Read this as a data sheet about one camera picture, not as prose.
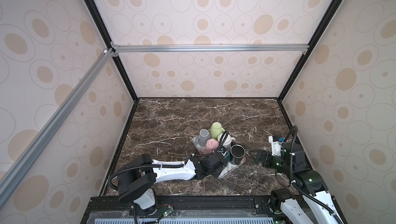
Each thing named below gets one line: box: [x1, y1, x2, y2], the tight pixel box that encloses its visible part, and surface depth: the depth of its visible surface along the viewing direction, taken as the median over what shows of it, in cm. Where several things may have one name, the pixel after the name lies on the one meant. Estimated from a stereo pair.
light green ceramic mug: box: [209, 121, 226, 140], surface depth 94 cm
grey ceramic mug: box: [198, 128, 211, 148], surface depth 90 cm
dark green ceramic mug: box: [217, 145, 231, 163], surface depth 77 cm
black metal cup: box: [229, 144, 246, 166], surface depth 84 cm
